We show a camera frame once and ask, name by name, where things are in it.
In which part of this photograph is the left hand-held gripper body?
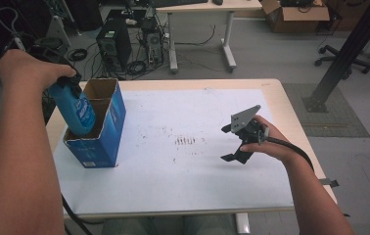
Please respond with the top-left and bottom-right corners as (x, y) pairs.
(28, 44), (77, 71)

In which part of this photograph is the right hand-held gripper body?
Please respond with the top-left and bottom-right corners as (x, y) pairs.
(229, 104), (269, 146)

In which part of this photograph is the blue bottle with white cap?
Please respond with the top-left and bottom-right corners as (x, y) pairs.
(48, 80), (97, 138)

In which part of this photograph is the blue cardboard box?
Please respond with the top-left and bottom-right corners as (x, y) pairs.
(63, 77), (127, 169)

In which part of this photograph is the person's left hand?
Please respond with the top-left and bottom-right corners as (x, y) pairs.
(0, 48), (77, 93)

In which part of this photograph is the person's right hand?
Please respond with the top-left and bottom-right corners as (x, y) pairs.
(239, 115), (301, 165)

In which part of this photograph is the black computer tower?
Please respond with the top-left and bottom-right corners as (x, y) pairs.
(95, 18), (133, 73)

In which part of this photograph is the white table mat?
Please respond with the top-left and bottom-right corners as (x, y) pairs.
(52, 88), (295, 217)

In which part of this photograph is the white table leg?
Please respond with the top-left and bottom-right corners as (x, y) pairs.
(234, 212), (252, 235)

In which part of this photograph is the grey floor mat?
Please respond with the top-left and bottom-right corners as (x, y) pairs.
(282, 82), (370, 138)

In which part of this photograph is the open computer case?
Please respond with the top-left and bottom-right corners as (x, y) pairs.
(140, 16), (165, 66)

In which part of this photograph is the grey table edge clip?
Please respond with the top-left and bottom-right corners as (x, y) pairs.
(318, 177), (341, 189)

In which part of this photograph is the black office chair base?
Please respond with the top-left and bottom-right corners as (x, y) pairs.
(314, 44), (370, 75)

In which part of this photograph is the open brown cardboard box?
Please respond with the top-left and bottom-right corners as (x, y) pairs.
(259, 0), (331, 34)

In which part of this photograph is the white desk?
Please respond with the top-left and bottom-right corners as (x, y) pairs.
(155, 0), (264, 73)

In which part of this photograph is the black keyboard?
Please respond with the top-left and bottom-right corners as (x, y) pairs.
(150, 0), (208, 8)

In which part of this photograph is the small black cable coil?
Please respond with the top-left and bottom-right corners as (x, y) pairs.
(66, 47), (89, 63)

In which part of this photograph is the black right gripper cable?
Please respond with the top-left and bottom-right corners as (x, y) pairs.
(265, 136), (315, 173)

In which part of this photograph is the thin grey cable loop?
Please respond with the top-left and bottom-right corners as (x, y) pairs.
(0, 6), (26, 52)

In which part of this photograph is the black cable coil by computers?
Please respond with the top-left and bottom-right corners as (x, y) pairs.
(126, 60), (148, 76)

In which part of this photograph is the black cable under desk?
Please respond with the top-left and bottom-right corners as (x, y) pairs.
(174, 23), (217, 47)

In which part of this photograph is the black metal post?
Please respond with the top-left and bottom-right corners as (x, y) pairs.
(301, 0), (370, 114)

